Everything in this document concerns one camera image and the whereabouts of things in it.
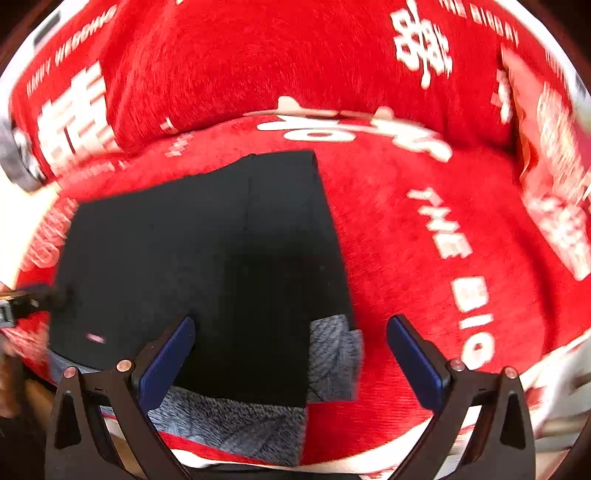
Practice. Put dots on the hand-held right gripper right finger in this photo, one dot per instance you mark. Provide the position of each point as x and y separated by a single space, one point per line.
415 362

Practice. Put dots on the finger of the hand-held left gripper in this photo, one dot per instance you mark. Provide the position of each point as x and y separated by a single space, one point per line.
27 302

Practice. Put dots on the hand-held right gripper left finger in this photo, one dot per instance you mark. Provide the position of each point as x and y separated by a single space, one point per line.
168 357

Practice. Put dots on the black pants with grey waistband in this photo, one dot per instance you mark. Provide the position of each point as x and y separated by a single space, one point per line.
184 254

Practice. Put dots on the grey object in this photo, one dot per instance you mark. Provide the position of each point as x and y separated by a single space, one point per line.
18 157

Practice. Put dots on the red printed cushion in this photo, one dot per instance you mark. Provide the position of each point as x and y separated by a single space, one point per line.
554 184

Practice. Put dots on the red printed blanket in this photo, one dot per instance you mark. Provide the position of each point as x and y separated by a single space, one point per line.
323 60

